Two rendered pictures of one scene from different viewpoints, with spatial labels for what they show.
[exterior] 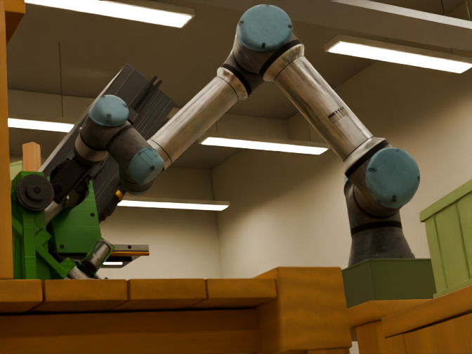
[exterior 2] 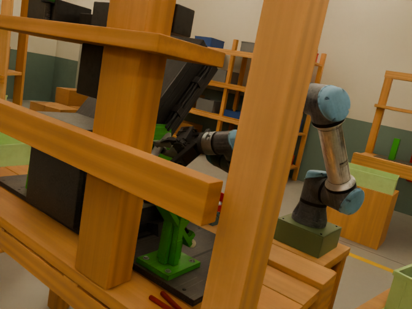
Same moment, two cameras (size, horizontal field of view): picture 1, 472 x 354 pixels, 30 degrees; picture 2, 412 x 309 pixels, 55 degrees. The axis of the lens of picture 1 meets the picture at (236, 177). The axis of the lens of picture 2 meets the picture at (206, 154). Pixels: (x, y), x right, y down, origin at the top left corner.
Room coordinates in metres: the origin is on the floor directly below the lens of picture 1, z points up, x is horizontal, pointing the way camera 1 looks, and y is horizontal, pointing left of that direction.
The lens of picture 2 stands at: (0.67, 0.84, 1.47)
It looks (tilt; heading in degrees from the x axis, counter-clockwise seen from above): 11 degrees down; 335
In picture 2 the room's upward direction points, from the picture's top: 11 degrees clockwise
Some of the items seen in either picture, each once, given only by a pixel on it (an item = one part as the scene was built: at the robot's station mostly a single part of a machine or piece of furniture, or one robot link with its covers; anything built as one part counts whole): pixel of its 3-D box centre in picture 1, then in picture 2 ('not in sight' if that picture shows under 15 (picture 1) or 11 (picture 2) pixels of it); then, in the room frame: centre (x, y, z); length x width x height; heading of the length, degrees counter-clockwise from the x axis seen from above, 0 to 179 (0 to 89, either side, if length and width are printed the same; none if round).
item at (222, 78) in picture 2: not in sight; (229, 102); (7.21, -2.49, 1.10); 3.01 x 0.55 x 2.20; 32
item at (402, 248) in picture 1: (378, 248); (311, 210); (1.95, -0.30, 0.99); 0.15 x 0.15 x 0.10
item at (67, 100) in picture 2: not in sight; (68, 110); (8.62, 0.18, 0.37); 1.20 x 0.80 x 0.74; 130
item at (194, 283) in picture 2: not in sight; (118, 216); (2.08, 0.50, 0.89); 1.10 x 0.42 x 0.02; 30
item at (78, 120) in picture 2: not in sight; (75, 166); (2.11, 0.67, 1.07); 0.30 x 0.18 x 0.34; 30
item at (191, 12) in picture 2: not in sight; (163, 19); (1.72, 0.55, 1.59); 0.15 x 0.07 x 0.07; 30
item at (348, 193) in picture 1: (371, 198); (319, 185); (1.94, -0.30, 1.11); 0.13 x 0.12 x 0.14; 8
